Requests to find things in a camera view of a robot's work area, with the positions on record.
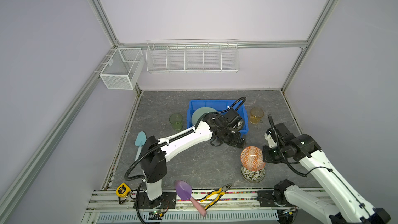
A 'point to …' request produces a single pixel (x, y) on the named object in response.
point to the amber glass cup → (256, 115)
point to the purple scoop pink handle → (184, 191)
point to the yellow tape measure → (123, 190)
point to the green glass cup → (175, 119)
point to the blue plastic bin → (195, 104)
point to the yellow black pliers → (221, 191)
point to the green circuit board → (155, 215)
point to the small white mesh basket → (121, 70)
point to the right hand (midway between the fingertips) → (265, 158)
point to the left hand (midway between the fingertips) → (237, 146)
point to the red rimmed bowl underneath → (252, 158)
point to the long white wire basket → (193, 55)
